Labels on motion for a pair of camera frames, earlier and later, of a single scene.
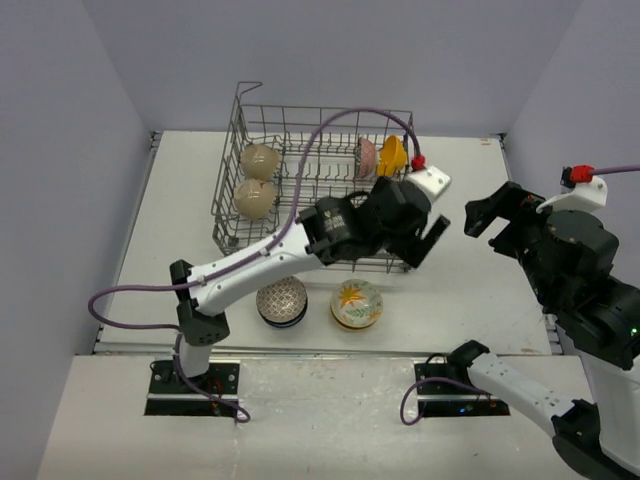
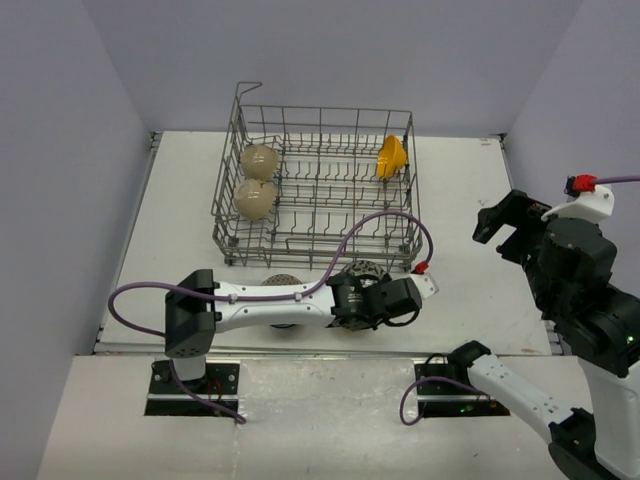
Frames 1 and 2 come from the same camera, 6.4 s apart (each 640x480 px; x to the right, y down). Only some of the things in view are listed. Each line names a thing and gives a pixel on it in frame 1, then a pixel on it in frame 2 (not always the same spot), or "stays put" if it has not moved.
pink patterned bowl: x=367 y=159 to x=365 y=267
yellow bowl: x=393 y=157 stays put
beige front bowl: x=253 y=198 stays put
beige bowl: x=259 y=162 stays put
